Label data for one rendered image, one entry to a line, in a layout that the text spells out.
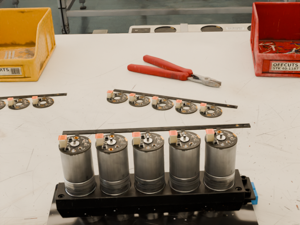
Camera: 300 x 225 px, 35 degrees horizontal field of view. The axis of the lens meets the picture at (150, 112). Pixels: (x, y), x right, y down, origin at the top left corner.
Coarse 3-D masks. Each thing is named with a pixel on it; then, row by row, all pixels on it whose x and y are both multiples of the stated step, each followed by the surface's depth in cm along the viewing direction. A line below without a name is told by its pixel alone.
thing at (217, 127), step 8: (128, 128) 38; (136, 128) 38; (144, 128) 38; (152, 128) 38; (160, 128) 38; (168, 128) 38; (176, 128) 38; (184, 128) 38; (192, 128) 38; (200, 128) 38; (208, 128) 38; (216, 128) 38; (224, 128) 38; (232, 128) 38
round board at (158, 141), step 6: (144, 138) 37; (156, 138) 36; (162, 138) 36; (132, 144) 36; (138, 144) 36; (144, 144) 36; (150, 144) 36; (156, 144) 36; (162, 144) 36; (144, 150) 35; (150, 150) 35
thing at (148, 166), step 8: (136, 152) 36; (144, 152) 35; (152, 152) 35; (160, 152) 36; (136, 160) 36; (144, 160) 36; (152, 160) 36; (160, 160) 36; (136, 168) 37; (144, 168) 36; (152, 168) 36; (160, 168) 36; (136, 176) 37; (144, 176) 36; (152, 176) 36; (160, 176) 37; (136, 184) 38; (144, 184) 37; (152, 184) 37; (160, 184) 37; (144, 192) 37; (152, 192) 37
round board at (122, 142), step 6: (108, 138) 37; (114, 138) 37; (120, 138) 36; (126, 138) 37; (120, 144) 36; (126, 144) 36; (102, 150) 35; (108, 150) 35; (114, 150) 35; (120, 150) 35
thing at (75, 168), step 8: (72, 144) 36; (88, 152) 36; (64, 160) 36; (72, 160) 35; (80, 160) 36; (88, 160) 36; (64, 168) 36; (72, 168) 36; (80, 168) 36; (88, 168) 36; (64, 176) 37; (72, 176) 36; (80, 176) 36; (88, 176) 37; (72, 184) 37; (80, 184) 37; (88, 184) 37; (72, 192) 37; (80, 192) 37; (88, 192) 37
